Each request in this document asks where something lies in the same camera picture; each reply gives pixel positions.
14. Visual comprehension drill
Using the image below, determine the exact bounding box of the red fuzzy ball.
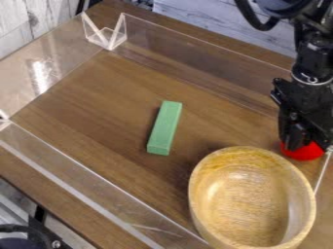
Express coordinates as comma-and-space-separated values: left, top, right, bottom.
280, 142, 324, 160

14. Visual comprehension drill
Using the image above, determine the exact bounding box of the clear acrylic corner bracket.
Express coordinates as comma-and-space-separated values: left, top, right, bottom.
80, 13, 127, 51

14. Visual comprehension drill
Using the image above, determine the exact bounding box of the black clamp with cable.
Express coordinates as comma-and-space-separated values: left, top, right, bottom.
0, 205, 72, 249

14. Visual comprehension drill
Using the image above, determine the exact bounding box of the clear acrylic table barrier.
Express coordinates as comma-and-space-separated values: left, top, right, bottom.
0, 12, 333, 249

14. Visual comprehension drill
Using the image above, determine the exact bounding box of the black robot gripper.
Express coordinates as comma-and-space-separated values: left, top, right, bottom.
270, 78, 333, 152

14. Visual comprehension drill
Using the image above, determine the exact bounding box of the green rectangular block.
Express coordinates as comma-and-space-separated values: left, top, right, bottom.
146, 101, 182, 156

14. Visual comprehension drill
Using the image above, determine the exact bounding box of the oval wooden bowl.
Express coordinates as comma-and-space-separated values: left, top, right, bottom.
189, 146, 316, 249

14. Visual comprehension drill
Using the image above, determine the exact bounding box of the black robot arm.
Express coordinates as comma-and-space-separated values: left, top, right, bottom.
234, 0, 333, 152

